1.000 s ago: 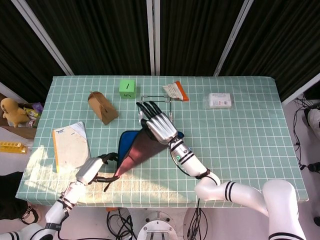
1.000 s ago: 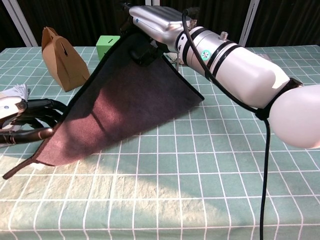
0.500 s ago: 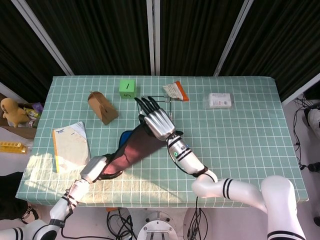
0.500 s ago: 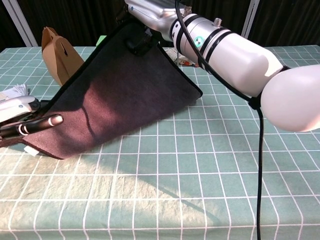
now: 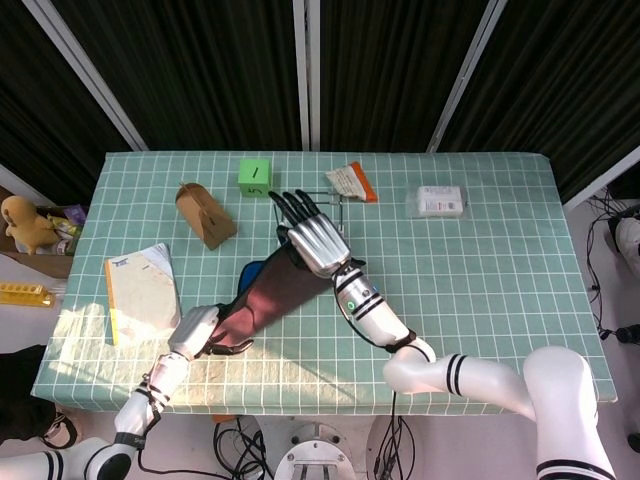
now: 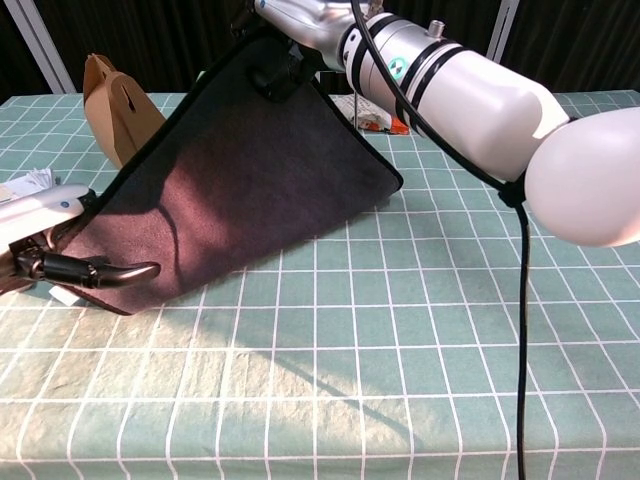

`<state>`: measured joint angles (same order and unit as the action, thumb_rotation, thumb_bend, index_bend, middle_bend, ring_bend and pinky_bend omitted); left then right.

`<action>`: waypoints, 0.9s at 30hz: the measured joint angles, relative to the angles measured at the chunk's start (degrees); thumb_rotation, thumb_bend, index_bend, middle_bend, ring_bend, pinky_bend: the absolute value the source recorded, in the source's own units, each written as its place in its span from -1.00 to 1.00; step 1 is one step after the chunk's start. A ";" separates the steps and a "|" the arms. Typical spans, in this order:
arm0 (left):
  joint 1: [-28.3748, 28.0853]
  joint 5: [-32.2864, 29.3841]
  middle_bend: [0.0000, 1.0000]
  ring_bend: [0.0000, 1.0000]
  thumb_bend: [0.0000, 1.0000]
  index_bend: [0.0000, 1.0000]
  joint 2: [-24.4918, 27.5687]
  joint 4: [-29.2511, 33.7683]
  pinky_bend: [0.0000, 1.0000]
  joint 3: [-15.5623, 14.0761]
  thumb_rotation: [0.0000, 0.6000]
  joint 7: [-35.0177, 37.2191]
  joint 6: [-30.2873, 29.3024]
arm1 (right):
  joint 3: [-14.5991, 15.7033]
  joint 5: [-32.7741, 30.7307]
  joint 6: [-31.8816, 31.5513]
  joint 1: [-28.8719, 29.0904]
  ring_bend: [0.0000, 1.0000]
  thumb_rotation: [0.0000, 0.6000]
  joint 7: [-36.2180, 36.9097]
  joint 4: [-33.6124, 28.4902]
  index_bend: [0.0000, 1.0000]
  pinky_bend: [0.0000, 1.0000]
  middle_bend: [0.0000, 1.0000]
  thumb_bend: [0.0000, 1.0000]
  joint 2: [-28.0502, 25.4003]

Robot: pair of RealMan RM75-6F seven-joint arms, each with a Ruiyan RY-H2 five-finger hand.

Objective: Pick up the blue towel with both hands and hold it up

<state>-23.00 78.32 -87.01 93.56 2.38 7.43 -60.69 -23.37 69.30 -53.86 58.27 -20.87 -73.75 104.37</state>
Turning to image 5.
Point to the blue cloth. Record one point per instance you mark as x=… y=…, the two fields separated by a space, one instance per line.
x=277 y=295

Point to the white plastic-wrapped pack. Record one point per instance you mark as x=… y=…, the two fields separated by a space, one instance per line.
x=439 y=202

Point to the brown cardboard box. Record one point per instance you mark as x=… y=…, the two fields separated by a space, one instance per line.
x=206 y=216

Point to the green checkered tablecloth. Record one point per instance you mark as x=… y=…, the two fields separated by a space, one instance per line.
x=450 y=280

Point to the green number cube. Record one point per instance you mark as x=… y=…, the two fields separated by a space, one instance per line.
x=255 y=177

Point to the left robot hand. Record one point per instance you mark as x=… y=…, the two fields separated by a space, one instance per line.
x=197 y=330

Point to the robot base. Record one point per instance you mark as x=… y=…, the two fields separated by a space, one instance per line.
x=315 y=455

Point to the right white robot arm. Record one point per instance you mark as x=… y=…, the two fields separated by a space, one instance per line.
x=470 y=360

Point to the yellow plastic rack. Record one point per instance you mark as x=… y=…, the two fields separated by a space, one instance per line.
x=25 y=294

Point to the orange white snack packet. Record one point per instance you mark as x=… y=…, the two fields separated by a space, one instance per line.
x=351 y=181

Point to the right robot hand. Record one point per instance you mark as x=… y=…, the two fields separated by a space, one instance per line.
x=312 y=232

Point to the cardboard box with items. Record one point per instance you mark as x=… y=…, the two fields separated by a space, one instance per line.
x=45 y=235

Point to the yellow plush toy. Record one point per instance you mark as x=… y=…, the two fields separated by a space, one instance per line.
x=27 y=224

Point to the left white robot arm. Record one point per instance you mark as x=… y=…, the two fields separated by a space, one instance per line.
x=135 y=400

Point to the white booklet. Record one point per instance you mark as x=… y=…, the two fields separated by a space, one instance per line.
x=142 y=292

